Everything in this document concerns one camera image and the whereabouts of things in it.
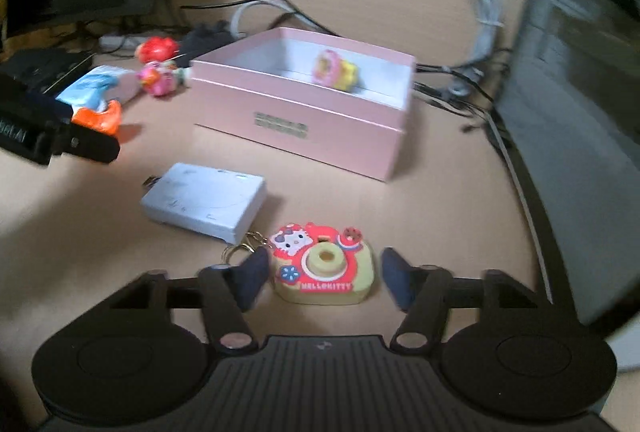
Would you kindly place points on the blue and white toy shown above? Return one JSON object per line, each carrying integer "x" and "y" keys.
{"x": 92, "y": 84}

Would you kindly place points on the black glass computer case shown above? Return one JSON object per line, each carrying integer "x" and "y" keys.
{"x": 575, "y": 112}

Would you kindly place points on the white power strip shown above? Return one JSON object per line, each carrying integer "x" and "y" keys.
{"x": 117, "y": 42}

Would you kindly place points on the black flat device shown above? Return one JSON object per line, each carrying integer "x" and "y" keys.
{"x": 45, "y": 64}

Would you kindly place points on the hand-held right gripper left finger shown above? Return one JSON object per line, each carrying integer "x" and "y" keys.
{"x": 252, "y": 277}

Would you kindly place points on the pink toy figure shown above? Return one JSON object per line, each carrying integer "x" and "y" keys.
{"x": 157, "y": 79}

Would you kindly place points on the pink yellow donut toy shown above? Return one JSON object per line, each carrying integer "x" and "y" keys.
{"x": 334, "y": 69}

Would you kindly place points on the red toy figure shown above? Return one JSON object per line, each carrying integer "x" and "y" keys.
{"x": 157, "y": 48}

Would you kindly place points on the pink cardboard box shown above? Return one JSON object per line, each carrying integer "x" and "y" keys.
{"x": 300, "y": 132}

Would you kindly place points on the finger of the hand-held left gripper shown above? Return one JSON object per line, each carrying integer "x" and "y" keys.
{"x": 35, "y": 99}
{"x": 95, "y": 146}

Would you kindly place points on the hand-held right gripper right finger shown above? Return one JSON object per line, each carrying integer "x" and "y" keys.
{"x": 395, "y": 277}

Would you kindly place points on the silver power bank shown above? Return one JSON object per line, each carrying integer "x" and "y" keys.
{"x": 205, "y": 202}

